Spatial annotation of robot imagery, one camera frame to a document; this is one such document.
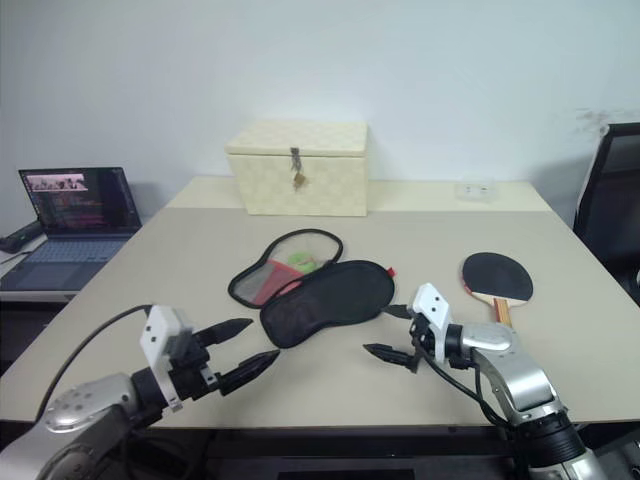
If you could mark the black red mesh paddle case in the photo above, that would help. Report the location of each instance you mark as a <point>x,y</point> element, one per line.
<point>320,305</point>

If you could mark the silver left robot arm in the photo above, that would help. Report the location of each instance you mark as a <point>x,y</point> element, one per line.
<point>85,402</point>

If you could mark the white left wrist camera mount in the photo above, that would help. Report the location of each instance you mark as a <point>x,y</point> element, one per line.
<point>157,330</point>

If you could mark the small brass padlock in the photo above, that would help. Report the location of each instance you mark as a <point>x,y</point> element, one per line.
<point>299,181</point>

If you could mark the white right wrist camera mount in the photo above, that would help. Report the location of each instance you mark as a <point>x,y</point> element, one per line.
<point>431,305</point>

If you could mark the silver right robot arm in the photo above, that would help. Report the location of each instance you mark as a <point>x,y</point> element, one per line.
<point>520,380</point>

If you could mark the black device beside laptop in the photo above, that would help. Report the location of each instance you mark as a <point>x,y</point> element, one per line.
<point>20,237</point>

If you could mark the black office chair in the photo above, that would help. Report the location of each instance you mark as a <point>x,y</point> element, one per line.
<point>610,210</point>

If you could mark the green hang tag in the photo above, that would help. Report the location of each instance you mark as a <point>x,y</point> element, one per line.
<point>300,259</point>

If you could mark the open grey laptop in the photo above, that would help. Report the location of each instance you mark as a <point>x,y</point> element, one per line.
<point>75,210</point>

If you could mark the black table tennis paddle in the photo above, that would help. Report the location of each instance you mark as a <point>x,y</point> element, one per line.
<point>495,277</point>

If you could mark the cream lidded storage box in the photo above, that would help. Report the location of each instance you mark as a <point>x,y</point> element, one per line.
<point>300,170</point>

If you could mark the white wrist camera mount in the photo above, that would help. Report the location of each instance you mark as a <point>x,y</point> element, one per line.
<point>157,330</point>
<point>431,305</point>

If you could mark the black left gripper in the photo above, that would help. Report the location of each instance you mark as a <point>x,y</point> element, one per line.
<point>192,372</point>

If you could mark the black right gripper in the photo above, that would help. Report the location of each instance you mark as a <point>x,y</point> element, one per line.
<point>424,340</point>

